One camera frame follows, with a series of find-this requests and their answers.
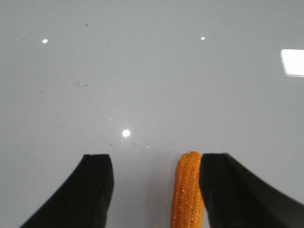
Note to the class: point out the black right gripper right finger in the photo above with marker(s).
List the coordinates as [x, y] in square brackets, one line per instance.
[234, 197]

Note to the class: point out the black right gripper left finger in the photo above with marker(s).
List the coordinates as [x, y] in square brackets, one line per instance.
[82, 201]

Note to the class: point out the orange toy corn cob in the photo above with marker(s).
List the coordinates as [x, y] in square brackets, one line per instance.
[187, 203]

